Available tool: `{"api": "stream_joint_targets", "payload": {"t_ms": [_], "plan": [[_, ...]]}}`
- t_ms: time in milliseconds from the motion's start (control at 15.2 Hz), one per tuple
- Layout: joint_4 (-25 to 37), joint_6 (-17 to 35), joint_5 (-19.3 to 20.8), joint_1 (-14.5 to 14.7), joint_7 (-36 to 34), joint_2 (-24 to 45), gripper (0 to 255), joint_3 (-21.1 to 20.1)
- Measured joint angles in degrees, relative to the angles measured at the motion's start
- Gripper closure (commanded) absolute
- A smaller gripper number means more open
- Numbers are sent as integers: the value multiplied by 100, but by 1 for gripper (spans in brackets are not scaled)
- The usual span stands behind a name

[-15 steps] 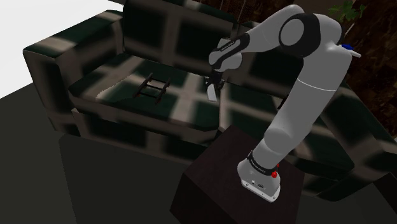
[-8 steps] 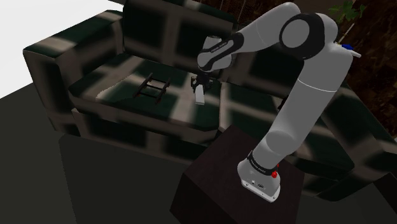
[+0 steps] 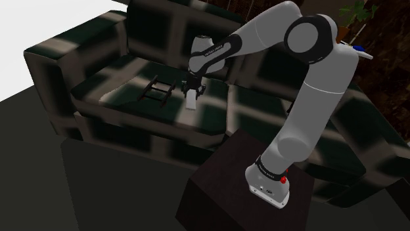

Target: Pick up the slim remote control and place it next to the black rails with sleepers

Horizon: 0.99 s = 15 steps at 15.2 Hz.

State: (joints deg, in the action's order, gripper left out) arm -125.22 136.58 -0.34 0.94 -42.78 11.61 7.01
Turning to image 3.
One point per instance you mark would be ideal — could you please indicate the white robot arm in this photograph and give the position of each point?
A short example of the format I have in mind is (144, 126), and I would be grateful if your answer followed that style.
(320, 96)

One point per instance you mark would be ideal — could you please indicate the pale grey flat box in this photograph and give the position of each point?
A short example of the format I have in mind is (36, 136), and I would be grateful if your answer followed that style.
(191, 101)

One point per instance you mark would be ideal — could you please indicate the green potted plant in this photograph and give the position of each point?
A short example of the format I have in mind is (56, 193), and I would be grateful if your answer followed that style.
(355, 12)

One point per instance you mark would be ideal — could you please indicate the dark checked sofa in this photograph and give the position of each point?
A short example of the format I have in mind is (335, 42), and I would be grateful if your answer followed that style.
(96, 67)

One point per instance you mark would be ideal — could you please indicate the dark robot stand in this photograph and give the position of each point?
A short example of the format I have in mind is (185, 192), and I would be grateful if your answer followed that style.
(221, 179)

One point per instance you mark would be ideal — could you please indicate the black ladder-shaped rack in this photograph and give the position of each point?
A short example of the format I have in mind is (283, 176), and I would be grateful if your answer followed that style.
(157, 90)

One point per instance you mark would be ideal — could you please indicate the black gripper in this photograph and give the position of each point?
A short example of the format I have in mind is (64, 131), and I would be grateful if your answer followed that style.
(193, 82)

